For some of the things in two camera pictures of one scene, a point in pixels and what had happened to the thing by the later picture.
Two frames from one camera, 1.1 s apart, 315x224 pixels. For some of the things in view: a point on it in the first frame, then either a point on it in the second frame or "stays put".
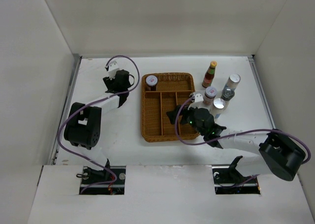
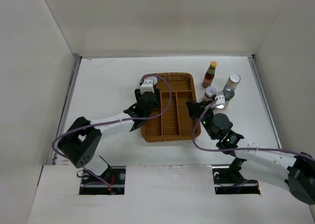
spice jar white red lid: (210, 94) stays put
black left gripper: (110, 82) -> (157, 102)
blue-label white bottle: (233, 81) stays put
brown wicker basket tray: (173, 89) stays put
